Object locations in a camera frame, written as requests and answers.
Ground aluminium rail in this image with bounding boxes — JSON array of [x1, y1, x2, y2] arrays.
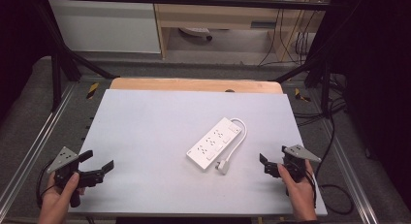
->
[[0, 82, 78, 207], [319, 118, 380, 224]]

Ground white cabinet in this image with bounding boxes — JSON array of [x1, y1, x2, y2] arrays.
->
[[47, 0, 162, 54]]

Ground person's left hand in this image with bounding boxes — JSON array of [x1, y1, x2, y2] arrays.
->
[[40, 172, 86, 214]]

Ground white cable with plug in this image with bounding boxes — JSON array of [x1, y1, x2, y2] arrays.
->
[[214, 117, 248, 176]]

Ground black floor cables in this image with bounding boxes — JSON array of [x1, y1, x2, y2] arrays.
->
[[292, 73, 349, 128]]

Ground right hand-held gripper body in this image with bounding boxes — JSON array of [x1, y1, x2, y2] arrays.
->
[[264, 144, 323, 183]]

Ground white power strip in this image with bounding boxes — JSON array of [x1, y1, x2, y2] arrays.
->
[[185, 116, 243, 172]]

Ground light wooden desk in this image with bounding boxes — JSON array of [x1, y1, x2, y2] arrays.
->
[[151, 0, 326, 61]]

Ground hanging black cables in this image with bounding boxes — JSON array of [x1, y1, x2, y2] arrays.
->
[[257, 0, 328, 68]]

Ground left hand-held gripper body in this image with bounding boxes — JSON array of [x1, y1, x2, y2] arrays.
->
[[47, 145, 106, 208]]

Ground office chair base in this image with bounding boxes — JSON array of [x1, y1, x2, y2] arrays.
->
[[178, 26, 214, 42]]

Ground yellow black tape strip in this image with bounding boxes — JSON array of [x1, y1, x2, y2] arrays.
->
[[294, 87, 312, 103], [85, 81, 100, 100]]

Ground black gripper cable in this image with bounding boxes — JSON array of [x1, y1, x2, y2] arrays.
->
[[35, 158, 56, 209], [303, 115, 355, 216]]

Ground person's right hand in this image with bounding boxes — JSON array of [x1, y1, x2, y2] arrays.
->
[[276, 159, 317, 211]]

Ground black curtain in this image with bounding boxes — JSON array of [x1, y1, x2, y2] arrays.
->
[[0, 0, 54, 120], [318, 0, 411, 212]]

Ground light wooden table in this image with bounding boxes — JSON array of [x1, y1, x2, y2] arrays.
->
[[109, 77, 284, 95]]

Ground black metal frame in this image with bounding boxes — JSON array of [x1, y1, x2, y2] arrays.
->
[[32, 0, 338, 112]]

